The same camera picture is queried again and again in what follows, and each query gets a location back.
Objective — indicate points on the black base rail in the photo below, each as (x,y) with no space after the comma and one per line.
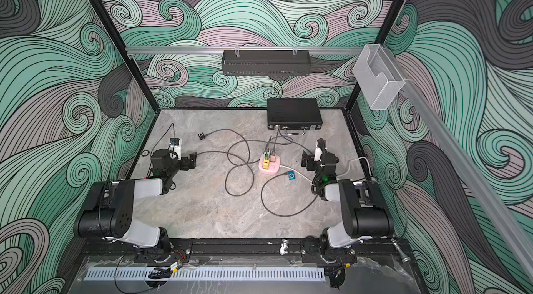
(195,251)

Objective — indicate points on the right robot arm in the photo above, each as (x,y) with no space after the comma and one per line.
(364,213)

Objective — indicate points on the black wall shelf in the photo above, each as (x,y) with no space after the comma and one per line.
(240,62)

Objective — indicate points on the blue mp3 player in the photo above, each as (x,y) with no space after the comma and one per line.
(291,175)

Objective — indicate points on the clear acrylic wall holder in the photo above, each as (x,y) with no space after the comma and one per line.
(379,76)

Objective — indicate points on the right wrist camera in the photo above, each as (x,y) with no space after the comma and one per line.
(320,149)

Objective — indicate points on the pink power strip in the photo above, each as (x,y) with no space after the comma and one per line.
(269,167)

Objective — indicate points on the yellow charger cube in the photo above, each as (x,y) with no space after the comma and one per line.
(265,163)

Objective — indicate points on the black briefcase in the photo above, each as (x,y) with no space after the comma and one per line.
(293,114)

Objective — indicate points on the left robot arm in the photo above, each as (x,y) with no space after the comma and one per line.
(107,211)

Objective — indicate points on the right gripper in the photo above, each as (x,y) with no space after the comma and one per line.
(309,159)

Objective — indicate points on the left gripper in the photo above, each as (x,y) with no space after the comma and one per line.
(191,161)

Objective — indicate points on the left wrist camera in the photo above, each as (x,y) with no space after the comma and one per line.
(175,148)

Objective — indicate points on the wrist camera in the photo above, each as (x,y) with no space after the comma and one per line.
(320,149)
(175,148)

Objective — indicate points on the white slotted cable duct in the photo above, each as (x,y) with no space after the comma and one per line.
(261,274)

